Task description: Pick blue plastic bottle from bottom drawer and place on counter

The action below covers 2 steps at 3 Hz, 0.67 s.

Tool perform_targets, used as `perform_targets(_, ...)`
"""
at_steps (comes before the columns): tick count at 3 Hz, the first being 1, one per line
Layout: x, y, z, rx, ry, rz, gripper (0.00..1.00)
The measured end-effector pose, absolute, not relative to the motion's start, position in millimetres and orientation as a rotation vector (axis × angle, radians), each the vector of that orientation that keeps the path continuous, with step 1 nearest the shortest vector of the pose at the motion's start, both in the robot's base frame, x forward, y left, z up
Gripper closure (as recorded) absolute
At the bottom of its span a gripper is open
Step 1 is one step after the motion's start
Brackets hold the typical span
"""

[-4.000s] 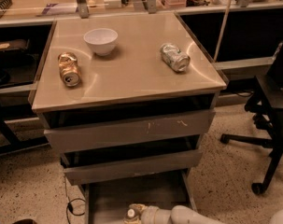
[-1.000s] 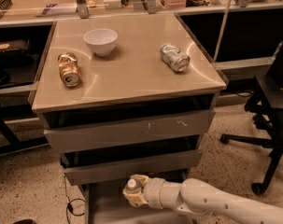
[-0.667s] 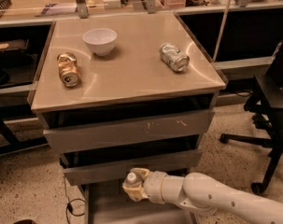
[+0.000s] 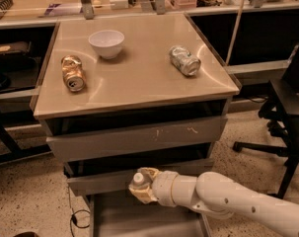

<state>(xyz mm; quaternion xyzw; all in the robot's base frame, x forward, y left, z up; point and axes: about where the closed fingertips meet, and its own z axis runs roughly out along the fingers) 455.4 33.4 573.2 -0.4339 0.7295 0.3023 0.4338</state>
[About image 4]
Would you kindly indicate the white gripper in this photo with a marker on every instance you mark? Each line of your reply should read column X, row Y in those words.
column 163, row 188

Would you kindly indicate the grey drawer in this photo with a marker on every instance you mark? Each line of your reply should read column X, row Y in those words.
column 149, row 137
column 120, row 214
column 117, row 181

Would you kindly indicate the crushed green silver can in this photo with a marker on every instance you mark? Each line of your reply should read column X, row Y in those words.
column 187, row 63

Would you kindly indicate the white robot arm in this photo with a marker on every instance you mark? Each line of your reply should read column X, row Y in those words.
column 215, row 195

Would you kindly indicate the clear plastic bottle white cap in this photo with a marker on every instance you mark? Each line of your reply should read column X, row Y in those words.
column 138, row 181

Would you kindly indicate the purple white paper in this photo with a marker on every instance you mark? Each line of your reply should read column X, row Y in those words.
column 64, row 9

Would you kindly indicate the crushed orange soda can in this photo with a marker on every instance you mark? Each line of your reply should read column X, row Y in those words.
column 73, row 73

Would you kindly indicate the top grey drawer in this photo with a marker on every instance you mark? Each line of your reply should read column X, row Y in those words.
column 149, row 137

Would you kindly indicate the white rod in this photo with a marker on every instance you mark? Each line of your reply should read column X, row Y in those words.
column 235, row 30

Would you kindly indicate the bottom grey drawer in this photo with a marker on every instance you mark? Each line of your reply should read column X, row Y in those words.
column 120, row 214

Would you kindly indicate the white ceramic bowl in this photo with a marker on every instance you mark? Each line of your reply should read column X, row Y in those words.
column 107, row 43

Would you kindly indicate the black table leg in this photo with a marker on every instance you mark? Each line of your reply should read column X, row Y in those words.
column 16, row 153

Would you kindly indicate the grey drawer cabinet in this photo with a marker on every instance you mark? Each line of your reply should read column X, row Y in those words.
column 140, row 86

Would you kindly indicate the middle grey drawer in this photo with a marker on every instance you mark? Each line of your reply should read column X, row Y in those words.
column 117, row 181

